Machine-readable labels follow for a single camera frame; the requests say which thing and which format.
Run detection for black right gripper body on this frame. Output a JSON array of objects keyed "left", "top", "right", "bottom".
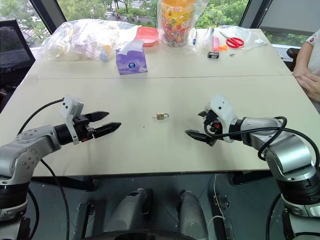
[{"left": 203, "top": 109, "right": 222, "bottom": 137}]

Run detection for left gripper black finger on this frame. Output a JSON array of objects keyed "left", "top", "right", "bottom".
[
  {"left": 85, "top": 111, "right": 111, "bottom": 124},
  {"left": 92, "top": 122, "right": 123, "bottom": 140}
]

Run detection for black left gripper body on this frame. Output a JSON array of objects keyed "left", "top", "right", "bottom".
[{"left": 72, "top": 113, "right": 97, "bottom": 143}]

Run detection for person's bare hand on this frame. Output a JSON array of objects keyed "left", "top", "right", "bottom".
[{"left": 296, "top": 73, "right": 320, "bottom": 101}]

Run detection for small bottle with yellow cap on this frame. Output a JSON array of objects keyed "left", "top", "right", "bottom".
[{"left": 99, "top": 44, "right": 112, "bottom": 62}]

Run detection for purple tissue box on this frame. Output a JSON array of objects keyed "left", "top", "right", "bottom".
[{"left": 115, "top": 41, "right": 149, "bottom": 76}]

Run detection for small clear plastic bag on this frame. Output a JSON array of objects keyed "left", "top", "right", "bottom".
[{"left": 199, "top": 27, "right": 216, "bottom": 50}]

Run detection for large clear bag of packets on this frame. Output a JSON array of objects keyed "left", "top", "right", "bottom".
[{"left": 37, "top": 20, "right": 142, "bottom": 63}]

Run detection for dark grey rounded shape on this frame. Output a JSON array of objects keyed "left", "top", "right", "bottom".
[
  {"left": 103, "top": 188, "right": 154, "bottom": 234},
  {"left": 176, "top": 189, "right": 210, "bottom": 240}
]

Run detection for black table leg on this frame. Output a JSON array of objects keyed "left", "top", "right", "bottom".
[
  {"left": 211, "top": 192, "right": 237, "bottom": 240},
  {"left": 73, "top": 199, "right": 95, "bottom": 240}
]

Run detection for flat clear plastic bag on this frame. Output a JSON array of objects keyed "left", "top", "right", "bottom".
[{"left": 219, "top": 24, "right": 266, "bottom": 50}]

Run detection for pink plastic bowl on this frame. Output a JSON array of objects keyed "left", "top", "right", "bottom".
[{"left": 135, "top": 26, "right": 160, "bottom": 48}]

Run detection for snack jar in clear bag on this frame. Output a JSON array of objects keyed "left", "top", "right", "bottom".
[{"left": 156, "top": 0, "right": 210, "bottom": 49}]

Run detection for black chair armrest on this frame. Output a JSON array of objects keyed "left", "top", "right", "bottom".
[{"left": 285, "top": 47, "right": 301, "bottom": 72}]

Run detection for black mesh office chair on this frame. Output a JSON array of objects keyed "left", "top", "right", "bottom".
[{"left": 0, "top": 19, "right": 36, "bottom": 101}]

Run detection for black rounded rim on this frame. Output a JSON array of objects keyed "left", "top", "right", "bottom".
[{"left": 84, "top": 230, "right": 192, "bottom": 240}]

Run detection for person's white shirt torso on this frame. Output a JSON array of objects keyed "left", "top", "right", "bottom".
[{"left": 303, "top": 29, "right": 320, "bottom": 76}]

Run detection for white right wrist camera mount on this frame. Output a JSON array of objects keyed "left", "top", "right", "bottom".
[{"left": 203, "top": 94, "right": 238, "bottom": 137}]

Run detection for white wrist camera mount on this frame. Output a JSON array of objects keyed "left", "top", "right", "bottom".
[
  {"left": 60, "top": 94, "right": 85, "bottom": 146},
  {"left": 203, "top": 94, "right": 238, "bottom": 137}
]

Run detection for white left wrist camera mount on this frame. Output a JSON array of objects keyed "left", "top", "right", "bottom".
[{"left": 60, "top": 94, "right": 85, "bottom": 146}]

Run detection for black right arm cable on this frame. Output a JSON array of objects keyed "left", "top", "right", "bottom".
[{"left": 203, "top": 115, "right": 320, "bottom": 171}]

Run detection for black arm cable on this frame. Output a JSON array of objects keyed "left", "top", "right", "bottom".
[
  {"left": 17, "top": 98, "right": 71, "bottom": 240},
  {"left": 203, "top": 115, "right": 320, "bottom": 171}
]

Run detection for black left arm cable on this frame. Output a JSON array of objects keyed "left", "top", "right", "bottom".
[{"left": 17, "top": 98, "right": 71, "bottom": 240}]

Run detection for black table frame beam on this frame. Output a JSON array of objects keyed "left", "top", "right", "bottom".
[
  {"left": 226, "top": 170, "right": 274, "bottom": 186},
  {"left": 31, "top": 174, "right": 96, "bottom": 193}
]

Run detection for thin white cable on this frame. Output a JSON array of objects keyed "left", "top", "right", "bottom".
[{"left": 205, "top": 174, "right": 227, "bottom": 232}]

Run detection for red handled scissors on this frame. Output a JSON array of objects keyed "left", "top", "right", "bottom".
[{"left": 219, "top": 30, "right": 245, "bottom": 49}]

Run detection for black window frame post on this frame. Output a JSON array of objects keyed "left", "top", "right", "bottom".
[
  {"left": 238, "top": 0, "right": 274, "bottom": 29},
  {"left": 29, "top": 0, "right": 68, "bottom": 29}
]

